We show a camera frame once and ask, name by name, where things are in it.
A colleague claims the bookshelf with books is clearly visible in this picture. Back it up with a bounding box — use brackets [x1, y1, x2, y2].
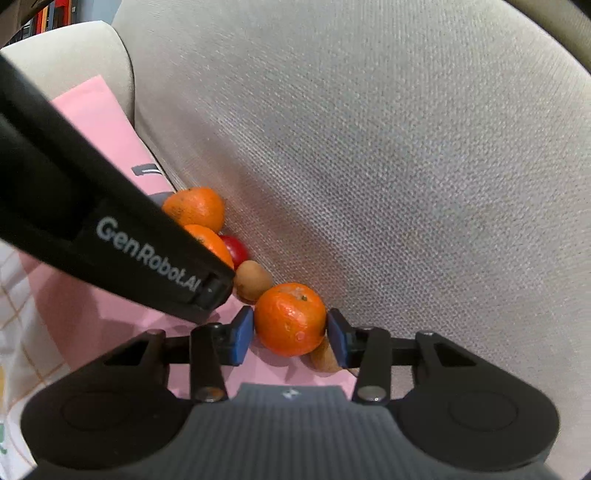
[1, 0, 79, 47]

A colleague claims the beige sofa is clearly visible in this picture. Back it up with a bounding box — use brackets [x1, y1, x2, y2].
[3, 1, 590, 479]

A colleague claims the pink checked lemon cloth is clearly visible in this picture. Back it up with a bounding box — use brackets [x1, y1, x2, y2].
[1, 75, 355, 479]

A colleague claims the orange tangerine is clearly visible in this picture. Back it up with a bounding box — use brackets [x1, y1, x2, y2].
[184, 224, 235, 269]
[161, 187, 225, 233]
[253, 283, 327, 357]

